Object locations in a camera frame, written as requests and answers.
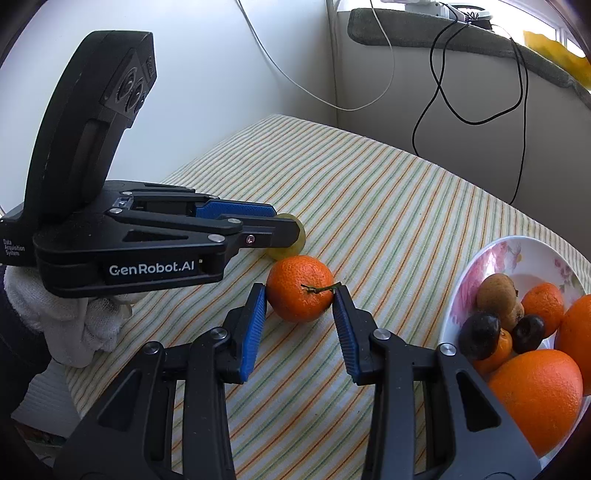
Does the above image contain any floral white plate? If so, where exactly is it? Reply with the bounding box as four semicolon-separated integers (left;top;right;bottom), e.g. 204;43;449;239
438;235;591;472

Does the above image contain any brown kiwi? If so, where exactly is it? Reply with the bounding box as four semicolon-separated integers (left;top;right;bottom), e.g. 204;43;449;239
477;273;520;320
505;301;526;332

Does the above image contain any white cable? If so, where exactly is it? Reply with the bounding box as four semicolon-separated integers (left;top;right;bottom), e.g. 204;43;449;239
237;0;397;112

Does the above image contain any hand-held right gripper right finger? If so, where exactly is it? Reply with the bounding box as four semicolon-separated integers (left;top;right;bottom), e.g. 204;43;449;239
332;285;541;480

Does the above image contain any white power adapter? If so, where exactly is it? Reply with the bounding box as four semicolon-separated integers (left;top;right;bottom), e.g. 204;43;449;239
401;0;451;17

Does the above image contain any tangerine with stem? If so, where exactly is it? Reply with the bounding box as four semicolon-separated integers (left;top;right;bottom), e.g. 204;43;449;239
267;255;342;323

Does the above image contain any small kumquat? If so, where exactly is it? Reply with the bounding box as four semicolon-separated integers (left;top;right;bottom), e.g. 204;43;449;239
471;329;513;376

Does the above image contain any white refrigerator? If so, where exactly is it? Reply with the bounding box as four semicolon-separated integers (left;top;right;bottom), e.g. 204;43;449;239
0;0;335;213

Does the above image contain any yellow bowl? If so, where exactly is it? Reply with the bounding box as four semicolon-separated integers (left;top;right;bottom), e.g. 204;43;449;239
523;30;591;89

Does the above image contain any large orange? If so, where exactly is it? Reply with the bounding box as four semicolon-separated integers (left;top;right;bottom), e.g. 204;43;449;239
554;293;591;398
488;350;584;459

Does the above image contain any dark plum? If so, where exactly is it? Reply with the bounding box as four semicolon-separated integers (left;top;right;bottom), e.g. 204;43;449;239
458;311;501;361
512;315;546;354

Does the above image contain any green fruit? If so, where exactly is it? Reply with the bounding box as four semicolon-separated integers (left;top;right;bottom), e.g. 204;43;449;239
268;213;307;262

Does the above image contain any black cable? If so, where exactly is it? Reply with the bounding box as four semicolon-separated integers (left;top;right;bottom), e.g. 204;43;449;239
412;4;529;206

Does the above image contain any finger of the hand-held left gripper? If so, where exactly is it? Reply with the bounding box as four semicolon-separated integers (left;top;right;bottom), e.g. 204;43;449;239
106;209;304;251
195;198;278;220

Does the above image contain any white window frame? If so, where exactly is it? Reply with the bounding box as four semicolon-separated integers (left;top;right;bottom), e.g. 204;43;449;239
489;0;588;52

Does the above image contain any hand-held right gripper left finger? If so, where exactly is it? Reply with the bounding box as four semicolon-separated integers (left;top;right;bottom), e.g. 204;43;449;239
53;283;267;480

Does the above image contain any person's left hand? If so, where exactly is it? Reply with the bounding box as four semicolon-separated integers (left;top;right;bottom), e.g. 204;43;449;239
4;265;134;369

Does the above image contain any white ring light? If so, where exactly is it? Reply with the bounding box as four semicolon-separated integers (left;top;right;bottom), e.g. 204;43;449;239
450;2;497;26

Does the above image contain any stemless tangerine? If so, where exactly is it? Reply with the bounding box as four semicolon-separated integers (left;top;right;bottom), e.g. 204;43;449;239
522;283;565;339

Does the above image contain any striped tablecloth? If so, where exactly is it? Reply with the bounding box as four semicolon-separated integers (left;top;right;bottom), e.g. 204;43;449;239
65;114;591;480

